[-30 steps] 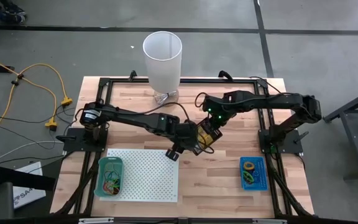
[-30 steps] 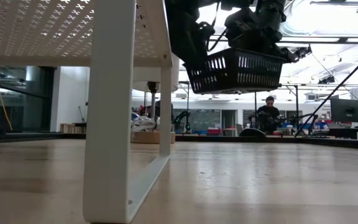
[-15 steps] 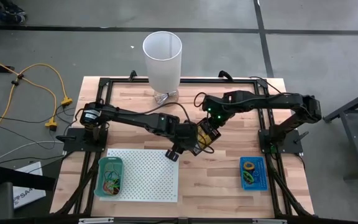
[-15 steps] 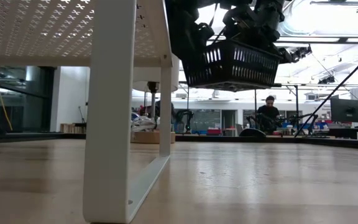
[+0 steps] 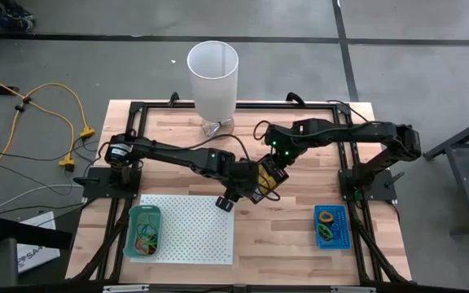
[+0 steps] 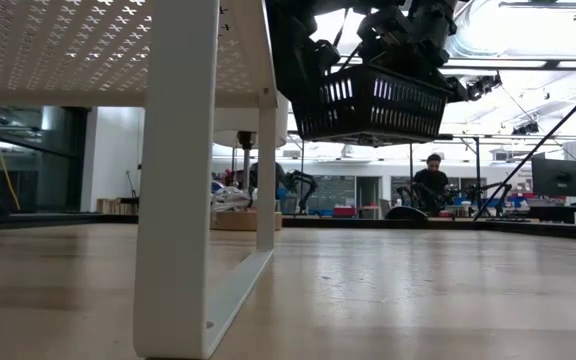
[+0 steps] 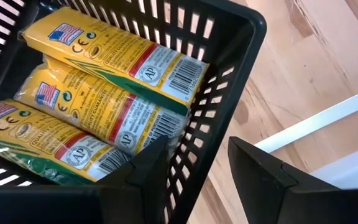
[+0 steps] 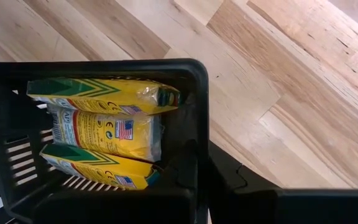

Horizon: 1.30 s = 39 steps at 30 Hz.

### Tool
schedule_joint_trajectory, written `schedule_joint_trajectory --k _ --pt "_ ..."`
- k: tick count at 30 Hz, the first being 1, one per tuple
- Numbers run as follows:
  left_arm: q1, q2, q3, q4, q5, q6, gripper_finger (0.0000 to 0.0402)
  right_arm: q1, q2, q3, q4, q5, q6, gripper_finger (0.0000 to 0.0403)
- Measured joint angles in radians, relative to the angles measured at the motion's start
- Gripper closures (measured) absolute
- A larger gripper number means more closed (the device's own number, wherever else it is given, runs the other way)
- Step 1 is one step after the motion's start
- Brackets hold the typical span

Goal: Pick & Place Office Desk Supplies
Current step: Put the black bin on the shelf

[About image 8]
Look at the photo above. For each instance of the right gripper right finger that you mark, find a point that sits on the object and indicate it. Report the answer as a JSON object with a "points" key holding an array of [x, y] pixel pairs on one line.
{"points": [[291, 208]]}

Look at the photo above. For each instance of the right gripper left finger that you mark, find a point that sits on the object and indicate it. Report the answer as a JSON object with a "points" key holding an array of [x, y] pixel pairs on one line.
{"points": [[120, 208]]}

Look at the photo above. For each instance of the yellow crayon box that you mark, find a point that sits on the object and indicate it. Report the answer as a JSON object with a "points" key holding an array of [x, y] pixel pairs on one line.
{"points": [[104, 169], [104, 133], [104, 93]]}

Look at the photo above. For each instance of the black plastic slotted basket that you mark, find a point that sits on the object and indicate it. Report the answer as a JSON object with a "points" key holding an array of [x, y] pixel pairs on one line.
{"points": [[104, 67]]}

